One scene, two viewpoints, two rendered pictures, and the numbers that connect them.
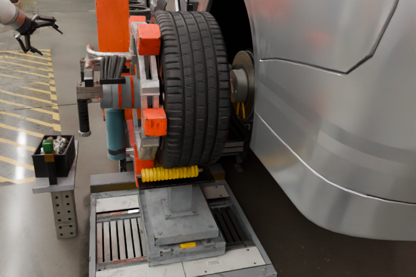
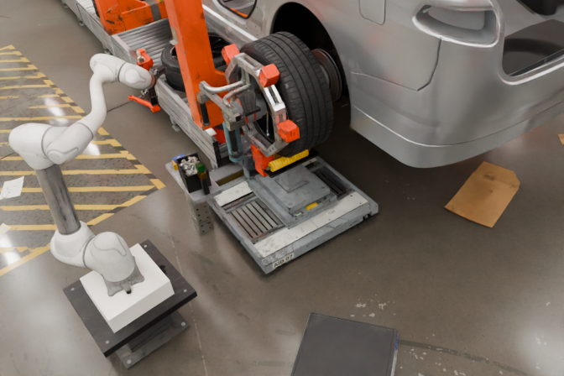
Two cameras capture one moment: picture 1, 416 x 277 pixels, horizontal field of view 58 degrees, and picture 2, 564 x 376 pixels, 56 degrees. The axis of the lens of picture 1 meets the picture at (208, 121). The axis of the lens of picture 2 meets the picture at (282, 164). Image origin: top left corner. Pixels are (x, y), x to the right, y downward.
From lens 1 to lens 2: 149 cm
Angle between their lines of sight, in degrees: 17
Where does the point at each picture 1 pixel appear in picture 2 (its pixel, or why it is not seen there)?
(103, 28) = (191, 56)
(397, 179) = (451, 135)
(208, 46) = (308, 68)
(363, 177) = (435, 138)
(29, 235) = (177, 240)
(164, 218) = (286, 192)
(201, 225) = (315, 189)
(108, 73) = (248, 107)
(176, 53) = (290, 80)
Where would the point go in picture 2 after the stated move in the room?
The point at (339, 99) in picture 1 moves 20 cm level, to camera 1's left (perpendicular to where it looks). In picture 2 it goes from (415, 102) to (372, 113)
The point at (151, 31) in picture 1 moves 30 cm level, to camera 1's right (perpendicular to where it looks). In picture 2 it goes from (272, 71) to (331, 58)
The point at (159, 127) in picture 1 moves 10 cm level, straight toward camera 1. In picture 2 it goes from (295, 134) to (304, 144)
